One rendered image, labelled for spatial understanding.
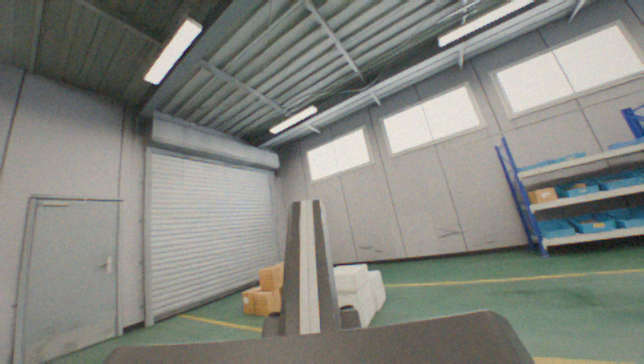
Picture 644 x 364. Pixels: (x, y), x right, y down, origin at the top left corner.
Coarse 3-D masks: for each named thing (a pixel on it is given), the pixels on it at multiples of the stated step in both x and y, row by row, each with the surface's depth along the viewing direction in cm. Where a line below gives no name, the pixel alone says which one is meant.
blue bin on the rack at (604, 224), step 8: (576, 216) 297; (584, 216) 292; (592, 216) 287; (600, 216) 270; (576, 224) 273; (584, 224) 261; (592, 224) 258; (600, 224) 253; (608, 224) 250; (576, 232) 280; (584, 232) 262; (592, 232) 257
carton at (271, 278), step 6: (264, 270) 307; (270, 270) 301; (276, 270) 305; (282, 270) 315; (264, 276) 306; (270, 276) 300; (276, 276) 302; (282, 276) 312; (264, 282) 304; (270, 282) 299; (276, 282) 299; (282, 282) 309; (264, 288) 303; (270, 288) 297; (276, 288) 295
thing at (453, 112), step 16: (448, 96) 434; (464, 96) 417; (400, 112) 487; (416, 112) 467; (432, 112) 448; (448, 112) 431; (464, 112) 415; (384, 128) 504; (400, 128) 483; (416, 128) 463; (432, 128) 445; (448, 128) 428; (464, 128) 412; (400, 144) 479; (416, 144) 460
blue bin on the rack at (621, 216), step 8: (624, 208) 271; (632, 208) 262; (640, 208) 250; (608, 216) 265; (616, 216) 274; (624, 216) 270; (632, 216) 265; (640, 216) 252; (616, 224) 255; (624, 224) 243; (632, 224) 238; (640, 224) 235
